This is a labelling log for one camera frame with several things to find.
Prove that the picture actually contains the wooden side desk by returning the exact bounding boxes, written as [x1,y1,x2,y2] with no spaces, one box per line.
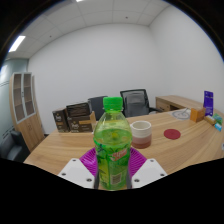
[155,95,204,113]

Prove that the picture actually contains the white sheet with circle print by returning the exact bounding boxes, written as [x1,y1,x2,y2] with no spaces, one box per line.
[171,108,193,121]

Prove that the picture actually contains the black office chair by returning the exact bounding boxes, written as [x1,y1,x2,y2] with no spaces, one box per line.
[87,95,108,121]

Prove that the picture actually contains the green drink bottle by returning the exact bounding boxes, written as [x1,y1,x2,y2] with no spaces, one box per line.
[92,96,134,191]

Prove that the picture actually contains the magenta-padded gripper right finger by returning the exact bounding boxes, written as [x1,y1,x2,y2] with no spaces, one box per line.
[126,146,168,190]

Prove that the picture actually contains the grey-backed office chair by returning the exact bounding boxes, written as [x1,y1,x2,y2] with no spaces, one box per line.
[119,88,163,118]

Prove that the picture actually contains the orange-brown box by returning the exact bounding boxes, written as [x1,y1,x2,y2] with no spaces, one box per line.
[189,106,207,123]

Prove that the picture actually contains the large dark brown carton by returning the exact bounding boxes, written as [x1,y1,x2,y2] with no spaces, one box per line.
[65,101,97,134]

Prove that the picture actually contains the black armchair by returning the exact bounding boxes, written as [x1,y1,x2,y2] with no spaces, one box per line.
[0,129,31,163]

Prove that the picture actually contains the white and brown mug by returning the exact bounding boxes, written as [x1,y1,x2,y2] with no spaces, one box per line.
[129,120,153,150]

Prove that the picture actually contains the purple standing card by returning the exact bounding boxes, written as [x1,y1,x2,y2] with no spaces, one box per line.
[203,90,214,117]

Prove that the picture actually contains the small dark brown box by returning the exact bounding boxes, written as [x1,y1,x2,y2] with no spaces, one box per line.
[51,108,70,134]

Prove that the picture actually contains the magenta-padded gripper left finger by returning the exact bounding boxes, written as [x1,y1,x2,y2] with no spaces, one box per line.
[57,147,100,190]

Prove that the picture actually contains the wooden shelf cabinet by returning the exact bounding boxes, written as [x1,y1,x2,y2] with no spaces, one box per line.
[8,71,46,153]

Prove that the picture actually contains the flat round red coaster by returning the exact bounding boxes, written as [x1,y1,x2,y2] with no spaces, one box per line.
[163,128,182,141]

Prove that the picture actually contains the ceiling light strip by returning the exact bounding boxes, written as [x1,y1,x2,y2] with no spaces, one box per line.
[8,35,27,53]

